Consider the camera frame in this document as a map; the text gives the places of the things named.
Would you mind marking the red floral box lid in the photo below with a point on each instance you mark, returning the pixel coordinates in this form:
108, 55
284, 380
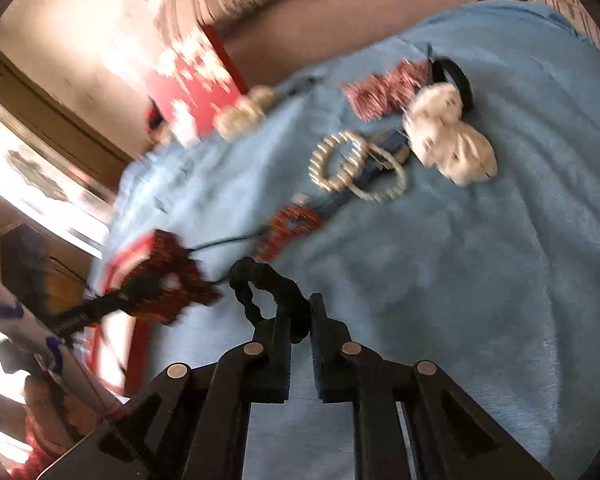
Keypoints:
191, 81

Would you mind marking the red polka dot scrunchie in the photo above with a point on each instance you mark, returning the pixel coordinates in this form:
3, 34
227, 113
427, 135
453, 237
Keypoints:
167, 282

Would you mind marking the cream lace scrunchie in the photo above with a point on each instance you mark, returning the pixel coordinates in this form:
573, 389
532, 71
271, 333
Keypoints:
245, 114

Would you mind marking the white polka dot scrunchie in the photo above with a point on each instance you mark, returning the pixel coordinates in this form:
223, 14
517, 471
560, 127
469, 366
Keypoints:
439, 137

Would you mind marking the blue striped strap watch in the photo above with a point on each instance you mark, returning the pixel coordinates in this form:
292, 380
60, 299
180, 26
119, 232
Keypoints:
348, 165

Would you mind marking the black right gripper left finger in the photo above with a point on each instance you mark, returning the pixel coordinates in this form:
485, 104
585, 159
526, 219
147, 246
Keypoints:
196, 426

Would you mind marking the blue towel blanket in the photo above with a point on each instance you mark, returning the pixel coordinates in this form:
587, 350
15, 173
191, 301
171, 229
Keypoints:
498, 283

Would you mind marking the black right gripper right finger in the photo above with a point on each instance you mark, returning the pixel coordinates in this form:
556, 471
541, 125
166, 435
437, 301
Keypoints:
410, 421

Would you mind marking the red tray box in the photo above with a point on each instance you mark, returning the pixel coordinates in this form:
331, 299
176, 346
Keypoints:
119, 343

